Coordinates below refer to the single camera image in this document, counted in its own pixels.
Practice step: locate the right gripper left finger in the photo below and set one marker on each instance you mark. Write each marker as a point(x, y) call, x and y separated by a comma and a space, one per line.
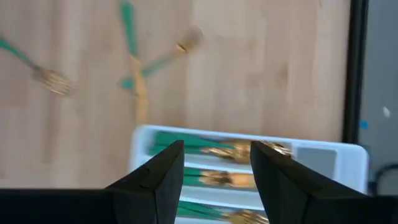
point(149, 193)

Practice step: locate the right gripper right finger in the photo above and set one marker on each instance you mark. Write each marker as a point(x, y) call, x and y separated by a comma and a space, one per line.
point(298, 193)

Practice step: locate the white cutlery tray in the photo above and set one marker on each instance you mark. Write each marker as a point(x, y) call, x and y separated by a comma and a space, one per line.
point(351, 168)

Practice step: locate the blue floor sticker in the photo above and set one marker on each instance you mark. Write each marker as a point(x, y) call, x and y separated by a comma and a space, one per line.
point(364, 124)

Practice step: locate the white paper scrap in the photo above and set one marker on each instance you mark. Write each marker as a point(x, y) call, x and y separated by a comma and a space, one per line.
point(386, 112)

